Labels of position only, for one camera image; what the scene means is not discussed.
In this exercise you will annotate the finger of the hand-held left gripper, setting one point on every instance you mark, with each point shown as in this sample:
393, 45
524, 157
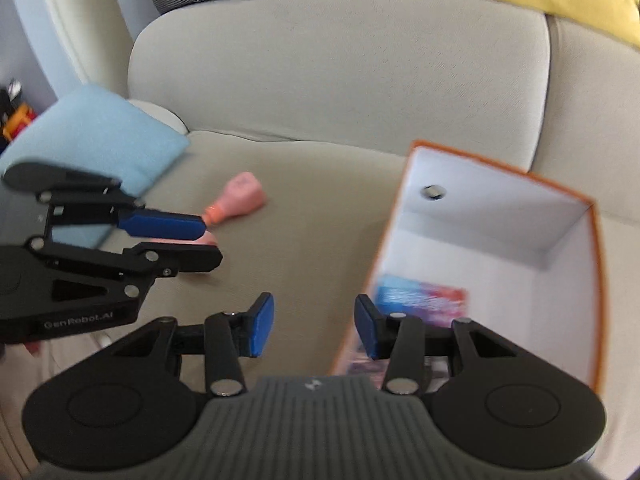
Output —
185, 260
160, 225

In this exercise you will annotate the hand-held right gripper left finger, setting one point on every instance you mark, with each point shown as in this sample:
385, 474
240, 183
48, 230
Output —
262, 325

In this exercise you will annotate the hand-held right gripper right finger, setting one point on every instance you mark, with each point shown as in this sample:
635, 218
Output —
365, 327

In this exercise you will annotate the large pink bottle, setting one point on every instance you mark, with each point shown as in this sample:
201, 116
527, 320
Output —
205, 241

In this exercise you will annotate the orange cardboard box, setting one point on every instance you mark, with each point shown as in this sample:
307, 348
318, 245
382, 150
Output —
475, 230

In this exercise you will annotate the blue red printed packet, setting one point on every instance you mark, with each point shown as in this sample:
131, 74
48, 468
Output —
425, 300

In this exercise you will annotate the small pink pump bottle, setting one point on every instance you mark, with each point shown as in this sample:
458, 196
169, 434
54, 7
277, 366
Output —
242, 195

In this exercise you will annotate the light blue pillow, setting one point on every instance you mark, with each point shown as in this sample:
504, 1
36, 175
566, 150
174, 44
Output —
100, 130

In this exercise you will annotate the orange toy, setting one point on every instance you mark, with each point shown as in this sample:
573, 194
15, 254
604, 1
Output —
20, 122

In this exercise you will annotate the beige sofa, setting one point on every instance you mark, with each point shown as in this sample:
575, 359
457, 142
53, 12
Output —
325, 85

